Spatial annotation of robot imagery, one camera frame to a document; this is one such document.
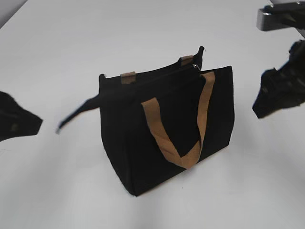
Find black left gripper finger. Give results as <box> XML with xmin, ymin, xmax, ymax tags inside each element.
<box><xmin>0</xmin><ymin>92</ymin><xmax>43</xmax><ymax>141</ymax></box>

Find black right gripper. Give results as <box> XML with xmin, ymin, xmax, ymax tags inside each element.
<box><xmin>252</xmin><ymin>40</ymin><xmax>305</xmax><ymax>119</ymax></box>

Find black tote bag tan handles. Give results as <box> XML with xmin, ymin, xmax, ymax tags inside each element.
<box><xmin>58</xmin><ymin>47</ymin><xmax>234</xmax><ymax>196</ymax></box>

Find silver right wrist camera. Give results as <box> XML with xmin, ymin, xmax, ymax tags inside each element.
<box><xmin>256</xmin><ymin>0</ymin><xmax>305</xmax><ymax>37</ymax></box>

